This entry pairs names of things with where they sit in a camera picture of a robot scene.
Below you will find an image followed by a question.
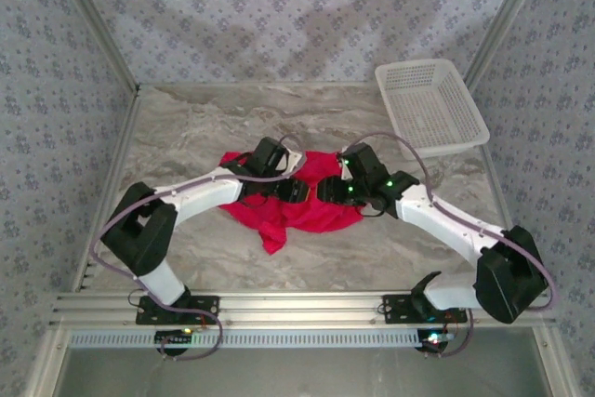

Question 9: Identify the red t-shirt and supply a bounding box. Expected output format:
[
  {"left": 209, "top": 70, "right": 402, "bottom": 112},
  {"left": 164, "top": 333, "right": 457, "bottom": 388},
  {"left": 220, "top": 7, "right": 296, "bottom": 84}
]
[{"left": 217, "top": 149, "right": 364, "bottom": 257}]

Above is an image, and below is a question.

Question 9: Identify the white perforated plastic basket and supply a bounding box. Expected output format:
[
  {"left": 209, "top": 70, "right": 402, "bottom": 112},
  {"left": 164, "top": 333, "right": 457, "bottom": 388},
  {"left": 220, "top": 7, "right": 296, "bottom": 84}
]
[{"left": 374, "top": 58, "right": 492, "bottom": 160}]

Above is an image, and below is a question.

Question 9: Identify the right black controller board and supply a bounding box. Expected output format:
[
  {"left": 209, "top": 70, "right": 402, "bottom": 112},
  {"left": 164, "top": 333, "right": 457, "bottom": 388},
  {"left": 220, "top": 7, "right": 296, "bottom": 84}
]
[{"left": 416, "top": 329, "right": 455, "bottom": 355}]

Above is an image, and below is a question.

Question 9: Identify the black controller board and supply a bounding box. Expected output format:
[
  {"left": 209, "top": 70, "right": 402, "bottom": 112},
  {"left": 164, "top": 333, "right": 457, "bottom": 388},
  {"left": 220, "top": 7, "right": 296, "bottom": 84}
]
[
  {"left": 154, "top": 329, "right": 195, "bottom": 355},
  {"left": 416, "top": 329, "right": 455, "bottom": 355}
]

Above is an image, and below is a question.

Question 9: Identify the left black controller board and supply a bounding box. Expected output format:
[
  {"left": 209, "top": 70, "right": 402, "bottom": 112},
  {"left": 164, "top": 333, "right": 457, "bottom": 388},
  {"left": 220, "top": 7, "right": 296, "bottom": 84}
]
[{"left": 154, "top": 329, "right": 195, "bottom": 355}]

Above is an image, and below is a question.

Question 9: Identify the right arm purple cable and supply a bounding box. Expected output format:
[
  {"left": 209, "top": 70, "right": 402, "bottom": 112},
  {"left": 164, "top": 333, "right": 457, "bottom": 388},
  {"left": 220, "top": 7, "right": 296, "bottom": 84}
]
[{"left": 341, "top": 131, "right": 559, "bottom": 360}]

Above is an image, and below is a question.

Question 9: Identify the aluminium table side rail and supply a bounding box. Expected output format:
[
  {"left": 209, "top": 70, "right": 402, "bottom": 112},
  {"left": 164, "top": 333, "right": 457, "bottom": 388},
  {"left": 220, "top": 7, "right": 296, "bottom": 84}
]
[
  {"left": 72, "top": 85, "right": 143, "bottom": 294},
  {"left": 478, "top": 144, "right": 532, "bottom": 291}
]

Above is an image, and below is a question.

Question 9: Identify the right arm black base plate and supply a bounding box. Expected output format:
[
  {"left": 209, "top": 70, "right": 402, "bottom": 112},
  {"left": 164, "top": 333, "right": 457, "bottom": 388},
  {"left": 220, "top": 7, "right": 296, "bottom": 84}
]
[{"left": 383, "top": 293, "right": 469, "bottom": 325}]

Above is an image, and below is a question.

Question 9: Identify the aluminium mounting rail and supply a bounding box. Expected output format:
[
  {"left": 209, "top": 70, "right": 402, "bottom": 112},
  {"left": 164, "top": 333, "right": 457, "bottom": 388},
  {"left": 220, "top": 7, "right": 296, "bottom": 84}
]
[{"left": 46, "top": 289, "right": 557, "bottom": 326}]

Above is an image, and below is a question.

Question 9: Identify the grey slotted cable duct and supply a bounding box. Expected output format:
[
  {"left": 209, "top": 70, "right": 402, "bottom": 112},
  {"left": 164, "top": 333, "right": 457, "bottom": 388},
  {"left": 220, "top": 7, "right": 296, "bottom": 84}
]
[{"left": 68, "top": 327, "right": 431, "bottom": 350}]

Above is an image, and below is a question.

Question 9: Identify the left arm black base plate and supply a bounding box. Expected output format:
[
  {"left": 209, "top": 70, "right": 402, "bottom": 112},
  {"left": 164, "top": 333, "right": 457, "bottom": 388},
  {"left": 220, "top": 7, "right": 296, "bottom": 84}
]
[{"left": 135, "top": 294, "right": 220, "bottom": 325}]

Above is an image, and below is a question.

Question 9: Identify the aluminium frame post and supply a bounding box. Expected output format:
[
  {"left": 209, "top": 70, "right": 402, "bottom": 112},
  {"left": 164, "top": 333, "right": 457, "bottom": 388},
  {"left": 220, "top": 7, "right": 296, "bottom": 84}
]
[
  {"left": 46, "top": 0, "right": 143, "bottom": 94},
  {"left": 463, "top": 0, "right": 558, "bottom": 89}
]

